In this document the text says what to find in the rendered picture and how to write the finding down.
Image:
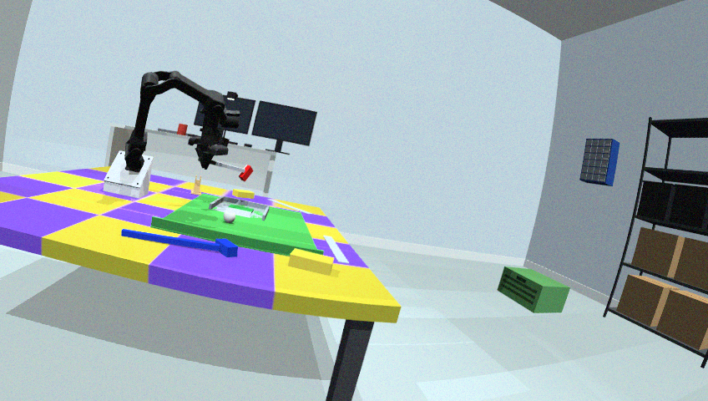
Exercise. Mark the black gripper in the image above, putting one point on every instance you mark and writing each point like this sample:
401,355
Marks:
207,145

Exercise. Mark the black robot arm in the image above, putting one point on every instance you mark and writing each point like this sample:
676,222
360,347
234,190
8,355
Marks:
213,103

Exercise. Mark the blue putter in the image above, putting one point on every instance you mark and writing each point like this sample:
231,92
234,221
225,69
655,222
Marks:
225,247

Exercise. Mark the yellow rectangular block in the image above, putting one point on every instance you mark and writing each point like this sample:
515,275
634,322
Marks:
243,194
311,262

